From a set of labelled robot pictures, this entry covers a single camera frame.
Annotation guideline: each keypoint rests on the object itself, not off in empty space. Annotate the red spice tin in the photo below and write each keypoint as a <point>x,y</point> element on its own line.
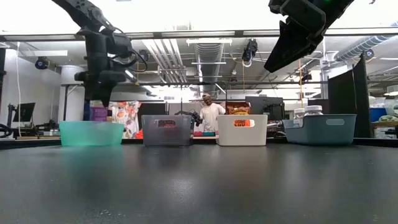
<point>166,123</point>

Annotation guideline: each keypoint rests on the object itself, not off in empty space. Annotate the black ceiling speaker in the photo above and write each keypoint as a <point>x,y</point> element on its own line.
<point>41,63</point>
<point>143,55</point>
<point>369,53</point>

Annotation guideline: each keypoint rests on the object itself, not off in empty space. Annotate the black background robot arm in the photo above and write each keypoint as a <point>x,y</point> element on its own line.
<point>6,130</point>

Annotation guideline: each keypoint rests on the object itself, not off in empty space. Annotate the teal plastic bin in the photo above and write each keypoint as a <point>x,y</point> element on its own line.
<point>90,133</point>

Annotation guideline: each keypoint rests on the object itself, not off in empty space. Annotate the orange spice jar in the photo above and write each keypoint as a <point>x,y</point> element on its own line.
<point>109,119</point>

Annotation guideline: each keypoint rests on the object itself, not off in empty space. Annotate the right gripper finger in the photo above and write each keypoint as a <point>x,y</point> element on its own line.
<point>289,49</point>

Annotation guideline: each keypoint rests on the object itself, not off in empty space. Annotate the person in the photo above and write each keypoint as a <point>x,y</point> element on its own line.
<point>211,115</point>

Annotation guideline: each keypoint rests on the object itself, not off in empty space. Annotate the grey ribbed ceiling duct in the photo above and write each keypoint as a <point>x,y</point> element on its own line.
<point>208,62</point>

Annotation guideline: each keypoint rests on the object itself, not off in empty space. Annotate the floral cloth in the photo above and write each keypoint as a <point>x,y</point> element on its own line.
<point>124,113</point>

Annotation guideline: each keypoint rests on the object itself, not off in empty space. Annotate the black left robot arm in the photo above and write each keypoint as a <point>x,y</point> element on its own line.
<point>96,49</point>

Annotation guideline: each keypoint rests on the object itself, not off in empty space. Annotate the grey translucent plastic bin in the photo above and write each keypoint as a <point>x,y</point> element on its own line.
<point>166,137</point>

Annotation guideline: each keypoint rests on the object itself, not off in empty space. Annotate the black partition panel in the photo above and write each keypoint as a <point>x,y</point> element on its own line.
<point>348,99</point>

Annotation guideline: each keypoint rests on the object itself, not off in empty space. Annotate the silver ribbed duct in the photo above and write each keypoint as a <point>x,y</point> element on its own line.
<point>357,48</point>

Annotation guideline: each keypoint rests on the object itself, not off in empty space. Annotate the overhead frame beam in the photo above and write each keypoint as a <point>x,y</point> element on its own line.
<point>157,34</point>

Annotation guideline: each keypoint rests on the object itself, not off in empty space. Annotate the white plastic bin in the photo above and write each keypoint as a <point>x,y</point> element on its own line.
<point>242,137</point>

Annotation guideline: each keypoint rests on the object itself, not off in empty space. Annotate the purple packet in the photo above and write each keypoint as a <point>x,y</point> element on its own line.
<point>99,113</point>

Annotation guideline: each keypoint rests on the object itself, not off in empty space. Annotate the blue-grey plastic bin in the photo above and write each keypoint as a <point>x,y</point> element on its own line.
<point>320,132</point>

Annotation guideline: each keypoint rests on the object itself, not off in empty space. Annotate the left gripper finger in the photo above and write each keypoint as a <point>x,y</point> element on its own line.
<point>99,96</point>

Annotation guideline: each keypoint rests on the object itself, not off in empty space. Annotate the white round column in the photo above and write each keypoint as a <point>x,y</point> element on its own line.
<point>68,93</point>

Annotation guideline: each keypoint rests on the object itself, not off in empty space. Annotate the blue tub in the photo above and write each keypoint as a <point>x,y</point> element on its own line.
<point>377,114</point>

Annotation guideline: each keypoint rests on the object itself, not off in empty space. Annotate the black hanging device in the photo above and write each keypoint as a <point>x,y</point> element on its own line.
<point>250,49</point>

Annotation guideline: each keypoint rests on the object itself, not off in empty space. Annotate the white lid seasoning jar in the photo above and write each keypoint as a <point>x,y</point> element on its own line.
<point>313,110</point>
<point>299,115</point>

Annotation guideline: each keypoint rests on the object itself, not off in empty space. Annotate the taco mix packet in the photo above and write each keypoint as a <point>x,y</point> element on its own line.
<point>237,109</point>

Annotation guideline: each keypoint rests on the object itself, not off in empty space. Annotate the black monitor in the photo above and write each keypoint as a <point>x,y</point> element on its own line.
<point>264,104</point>
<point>25,112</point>

